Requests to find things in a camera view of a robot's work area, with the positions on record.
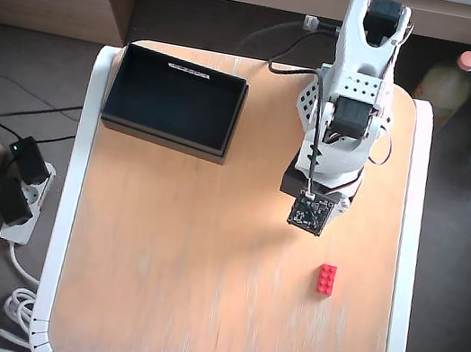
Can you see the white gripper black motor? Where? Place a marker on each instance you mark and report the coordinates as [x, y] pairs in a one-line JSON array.
[[342, 207]]

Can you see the red lego block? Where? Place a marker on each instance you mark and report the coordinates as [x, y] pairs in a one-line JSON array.
[[326, 279]]

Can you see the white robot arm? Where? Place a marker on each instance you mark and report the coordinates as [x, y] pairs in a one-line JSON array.
[[357, 56]]

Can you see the black cardboard bin box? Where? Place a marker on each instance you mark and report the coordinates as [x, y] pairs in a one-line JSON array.
[[171, 101]]

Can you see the yellow juice bottle pink cap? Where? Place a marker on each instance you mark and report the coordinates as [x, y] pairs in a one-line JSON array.
[[447, 86]]

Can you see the white power strip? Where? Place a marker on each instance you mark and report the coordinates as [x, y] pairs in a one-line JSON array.
[[33, 195]]

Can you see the black power adapter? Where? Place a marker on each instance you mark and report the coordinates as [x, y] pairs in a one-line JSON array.
[[32, 163], [11, 202]]

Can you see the black wrist camera board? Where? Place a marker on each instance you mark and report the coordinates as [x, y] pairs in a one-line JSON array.
[[310, 214]]

